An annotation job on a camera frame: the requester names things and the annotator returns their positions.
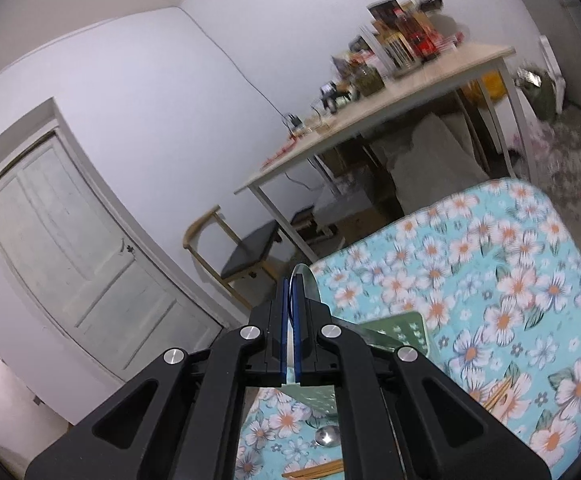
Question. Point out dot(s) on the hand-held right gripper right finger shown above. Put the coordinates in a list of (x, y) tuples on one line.
[(298, 350)]

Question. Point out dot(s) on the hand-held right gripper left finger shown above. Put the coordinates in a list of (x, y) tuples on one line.
[(284, 320)]

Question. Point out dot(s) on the metal spoon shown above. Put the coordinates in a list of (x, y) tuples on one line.
[(326, 435)]

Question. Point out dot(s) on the green utensil holder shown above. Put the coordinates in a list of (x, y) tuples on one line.
[(405, 330)]

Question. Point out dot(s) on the light wooden chopstick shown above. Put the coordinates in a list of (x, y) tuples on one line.
[(305, 474), (495, 391), (492, 401), (330, 466)]

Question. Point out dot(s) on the wooden chair black seat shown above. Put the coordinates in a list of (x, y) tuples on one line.
[(248, 252)]

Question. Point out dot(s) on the grey storage box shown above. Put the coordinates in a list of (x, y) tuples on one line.
[(340, 197)]

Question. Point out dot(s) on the red packets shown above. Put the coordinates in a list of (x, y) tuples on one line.
[(278, 155)]

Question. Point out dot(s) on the black power adapter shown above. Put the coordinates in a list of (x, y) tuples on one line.
[(294, 121)]

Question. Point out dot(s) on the clear glass cup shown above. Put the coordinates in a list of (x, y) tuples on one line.
[(320, 110)]

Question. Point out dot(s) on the floral tablecloth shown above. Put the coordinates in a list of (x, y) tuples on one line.
[(495, 270)]

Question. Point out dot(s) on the white panel door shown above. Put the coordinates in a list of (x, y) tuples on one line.
[(70, 260)]

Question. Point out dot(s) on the black gadget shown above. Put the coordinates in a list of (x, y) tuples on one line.
[(333, 92)]

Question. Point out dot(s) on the glass jar green contents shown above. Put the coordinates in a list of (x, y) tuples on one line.
[(370, 80)]

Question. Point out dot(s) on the wooden table white legs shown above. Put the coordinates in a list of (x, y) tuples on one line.
[(420, 90)]

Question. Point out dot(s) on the clear plastic rack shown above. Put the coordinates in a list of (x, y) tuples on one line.
[(395, 50)]

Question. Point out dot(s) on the pink floral bag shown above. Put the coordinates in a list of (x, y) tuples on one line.
[(532, 135)]

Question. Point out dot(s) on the yellow bag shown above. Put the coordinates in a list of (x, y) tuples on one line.
[(492, 85)]

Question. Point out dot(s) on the red drink bottle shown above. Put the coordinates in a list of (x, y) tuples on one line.
[(418, 35)]

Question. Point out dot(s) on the dark brown box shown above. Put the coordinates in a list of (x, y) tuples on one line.
[(385, 12)]

